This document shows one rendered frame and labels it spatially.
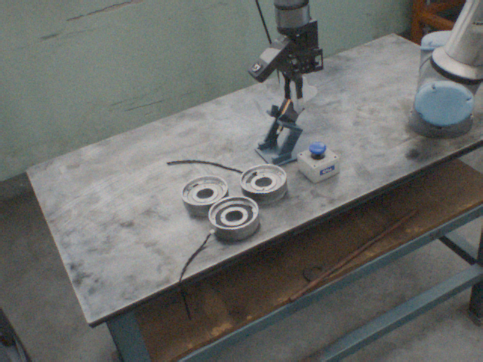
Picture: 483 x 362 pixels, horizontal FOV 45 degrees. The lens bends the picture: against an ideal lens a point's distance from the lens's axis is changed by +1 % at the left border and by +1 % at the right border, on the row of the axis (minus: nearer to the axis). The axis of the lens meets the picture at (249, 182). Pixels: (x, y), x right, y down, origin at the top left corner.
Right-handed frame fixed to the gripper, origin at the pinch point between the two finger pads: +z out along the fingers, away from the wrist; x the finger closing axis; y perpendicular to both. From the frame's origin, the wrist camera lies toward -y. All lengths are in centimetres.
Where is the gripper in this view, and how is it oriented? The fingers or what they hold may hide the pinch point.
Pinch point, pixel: (291, 105)
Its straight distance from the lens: 138.7
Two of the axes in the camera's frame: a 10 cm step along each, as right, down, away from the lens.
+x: -4.4, -5.1, 7.4
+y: 8.9, -3.5, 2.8
